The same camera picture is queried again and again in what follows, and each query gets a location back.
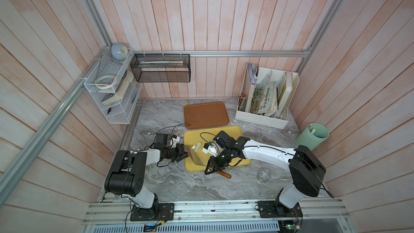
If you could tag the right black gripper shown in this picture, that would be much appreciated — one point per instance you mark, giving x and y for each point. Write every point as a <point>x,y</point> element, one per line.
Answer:
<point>213,163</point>

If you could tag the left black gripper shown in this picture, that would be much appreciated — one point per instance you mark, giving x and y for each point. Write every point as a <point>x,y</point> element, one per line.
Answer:
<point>180,152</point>

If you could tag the metal dough scraper wooden handle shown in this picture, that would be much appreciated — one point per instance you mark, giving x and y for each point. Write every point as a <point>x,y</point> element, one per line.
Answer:
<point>199,162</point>

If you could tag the white dough trimming strip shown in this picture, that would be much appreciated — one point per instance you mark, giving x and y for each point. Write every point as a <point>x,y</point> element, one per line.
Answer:
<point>196,147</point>

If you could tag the yellow plastic tray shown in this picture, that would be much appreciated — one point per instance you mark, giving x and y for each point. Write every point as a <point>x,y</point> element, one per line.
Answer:
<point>205,135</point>

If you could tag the clear glass bowl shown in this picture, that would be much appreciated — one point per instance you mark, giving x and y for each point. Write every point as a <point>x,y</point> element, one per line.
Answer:
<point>263,175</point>

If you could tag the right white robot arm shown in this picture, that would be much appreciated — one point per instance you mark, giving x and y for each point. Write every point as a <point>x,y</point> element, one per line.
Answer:
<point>307,172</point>

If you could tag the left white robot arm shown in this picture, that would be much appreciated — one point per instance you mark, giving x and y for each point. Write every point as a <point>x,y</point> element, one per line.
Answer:
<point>126,175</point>

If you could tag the white tape roll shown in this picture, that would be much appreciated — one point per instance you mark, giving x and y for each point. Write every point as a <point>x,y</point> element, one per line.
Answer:
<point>105,82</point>

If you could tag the brown plastic tray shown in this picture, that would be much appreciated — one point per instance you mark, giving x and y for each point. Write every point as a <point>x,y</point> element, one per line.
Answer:
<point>206,115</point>

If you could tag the pens in organizer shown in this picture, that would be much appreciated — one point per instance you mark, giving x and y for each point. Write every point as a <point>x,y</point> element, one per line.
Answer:
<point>241,102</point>

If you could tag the illustrated picture book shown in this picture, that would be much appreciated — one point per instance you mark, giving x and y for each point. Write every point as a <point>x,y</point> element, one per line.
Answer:
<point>265,99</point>

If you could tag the white desk file organizer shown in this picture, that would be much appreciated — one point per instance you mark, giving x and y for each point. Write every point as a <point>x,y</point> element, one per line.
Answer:
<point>255,77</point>

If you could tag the green plastic cup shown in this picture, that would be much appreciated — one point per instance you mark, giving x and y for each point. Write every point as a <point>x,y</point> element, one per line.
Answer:
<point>312,136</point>

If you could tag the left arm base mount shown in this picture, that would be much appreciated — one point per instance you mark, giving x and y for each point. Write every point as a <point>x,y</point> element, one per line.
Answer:
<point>158,212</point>

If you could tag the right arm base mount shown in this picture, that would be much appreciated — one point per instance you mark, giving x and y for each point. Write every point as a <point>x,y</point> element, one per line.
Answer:
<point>274,209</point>

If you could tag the black mesh wall basket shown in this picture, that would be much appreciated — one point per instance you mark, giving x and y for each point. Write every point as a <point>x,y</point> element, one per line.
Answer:
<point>161,68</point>

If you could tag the book on wire shelf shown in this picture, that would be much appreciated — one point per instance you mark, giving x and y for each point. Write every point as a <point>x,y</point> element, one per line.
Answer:
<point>120,91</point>

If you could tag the white wire wall shelf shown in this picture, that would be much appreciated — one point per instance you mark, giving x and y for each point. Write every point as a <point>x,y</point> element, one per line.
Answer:
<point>118,112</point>

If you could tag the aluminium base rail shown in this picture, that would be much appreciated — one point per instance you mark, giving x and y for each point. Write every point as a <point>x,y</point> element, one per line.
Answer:
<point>314,215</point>

